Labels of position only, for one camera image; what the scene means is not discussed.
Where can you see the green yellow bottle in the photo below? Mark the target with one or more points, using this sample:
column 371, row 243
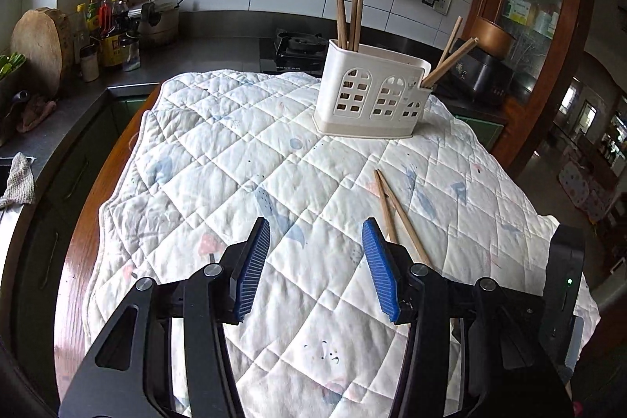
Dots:
column 93, row 11

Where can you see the wooden glass door cabinet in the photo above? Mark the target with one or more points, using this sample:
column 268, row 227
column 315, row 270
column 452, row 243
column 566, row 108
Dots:
column 580, row 31

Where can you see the white quilted blanket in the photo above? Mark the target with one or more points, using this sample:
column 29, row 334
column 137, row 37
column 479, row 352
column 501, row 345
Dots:
column 220, row 163

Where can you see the small glass jar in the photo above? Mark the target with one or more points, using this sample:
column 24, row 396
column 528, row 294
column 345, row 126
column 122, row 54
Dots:
column 131, row 54

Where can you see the clear bottle yellow cap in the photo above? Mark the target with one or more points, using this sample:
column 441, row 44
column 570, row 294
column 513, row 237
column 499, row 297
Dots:
column 81, row 31

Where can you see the round wooden cutting board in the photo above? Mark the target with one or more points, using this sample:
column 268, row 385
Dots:
column 41, row 43

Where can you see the grey dishcloth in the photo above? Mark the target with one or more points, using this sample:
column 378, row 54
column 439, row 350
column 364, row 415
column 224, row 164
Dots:
column 19, row 183

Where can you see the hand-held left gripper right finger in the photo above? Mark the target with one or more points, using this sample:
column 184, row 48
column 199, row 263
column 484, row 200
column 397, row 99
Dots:
column 381, row 271

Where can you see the printed floor mat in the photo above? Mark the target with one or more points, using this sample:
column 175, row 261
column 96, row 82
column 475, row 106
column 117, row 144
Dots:
column 575, row 188

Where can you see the copper coloured pot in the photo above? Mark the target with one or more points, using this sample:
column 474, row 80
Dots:
column 490, row 37

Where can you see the white plastic utensil holder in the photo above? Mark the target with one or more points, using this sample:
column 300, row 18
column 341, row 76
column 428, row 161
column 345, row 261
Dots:
column 362, row 130

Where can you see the white wall socket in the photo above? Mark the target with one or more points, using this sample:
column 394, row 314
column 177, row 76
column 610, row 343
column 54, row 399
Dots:
column 443, row 5

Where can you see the black gas stove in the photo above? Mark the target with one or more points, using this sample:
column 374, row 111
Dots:
column 294, row 50

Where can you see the green vegetables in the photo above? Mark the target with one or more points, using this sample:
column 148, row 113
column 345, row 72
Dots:
column 10, row 65

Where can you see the pink rag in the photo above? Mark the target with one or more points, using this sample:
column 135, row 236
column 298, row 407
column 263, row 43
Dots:
column 36, row 117

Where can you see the black kitchen appliance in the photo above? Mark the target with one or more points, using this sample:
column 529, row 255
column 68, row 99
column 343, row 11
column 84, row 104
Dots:
column 485, row 75

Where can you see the silver cooking pot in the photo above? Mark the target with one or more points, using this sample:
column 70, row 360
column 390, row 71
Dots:
column 156, row 24

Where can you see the red sauce bottle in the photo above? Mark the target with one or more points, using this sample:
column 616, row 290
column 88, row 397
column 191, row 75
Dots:
column 105, row 19

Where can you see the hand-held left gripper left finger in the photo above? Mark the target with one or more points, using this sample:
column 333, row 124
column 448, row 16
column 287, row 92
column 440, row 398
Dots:
column 251, row 271

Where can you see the small white cup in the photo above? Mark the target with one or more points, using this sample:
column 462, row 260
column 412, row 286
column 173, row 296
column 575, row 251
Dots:
column 89, row 64

